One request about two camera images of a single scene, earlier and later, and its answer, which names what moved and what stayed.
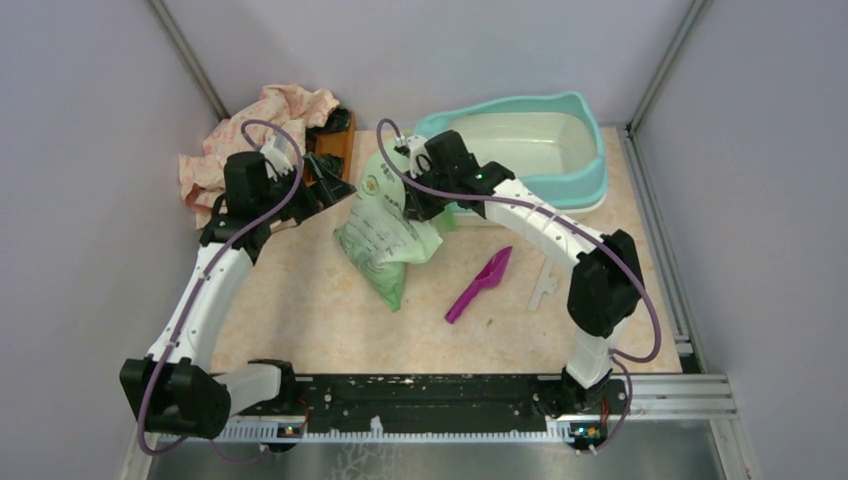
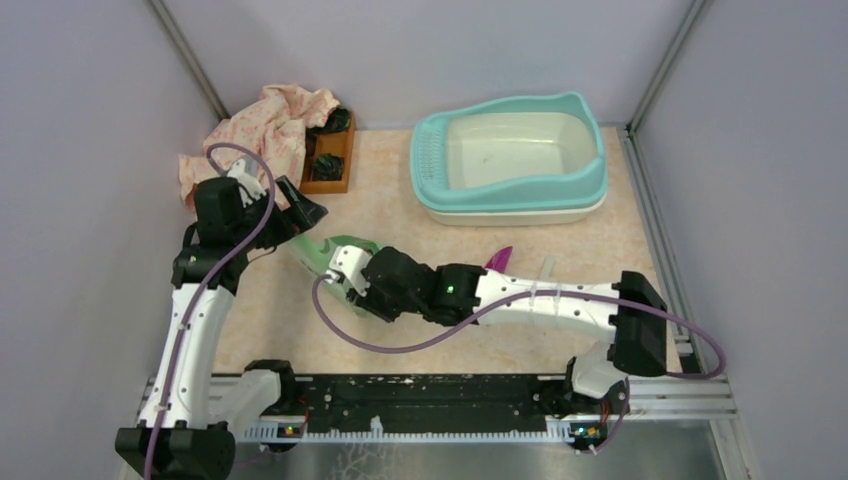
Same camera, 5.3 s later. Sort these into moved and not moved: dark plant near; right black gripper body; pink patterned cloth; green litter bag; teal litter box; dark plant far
Moved: right black gripper body; green litter bag
Not moved: dark plant far; pink patterned cloth; teal litter box; dark plant near
